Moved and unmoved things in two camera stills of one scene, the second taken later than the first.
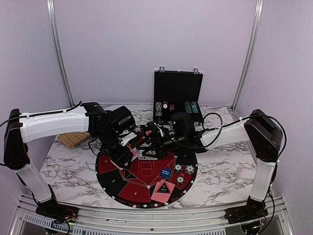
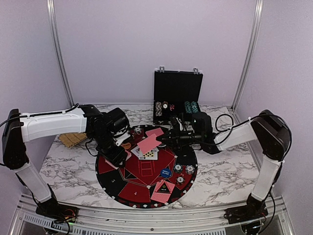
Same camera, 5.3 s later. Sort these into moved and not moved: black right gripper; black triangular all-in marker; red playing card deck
Moved: red playing card deck; black right gripper
Not moved: black triangular all-in marker
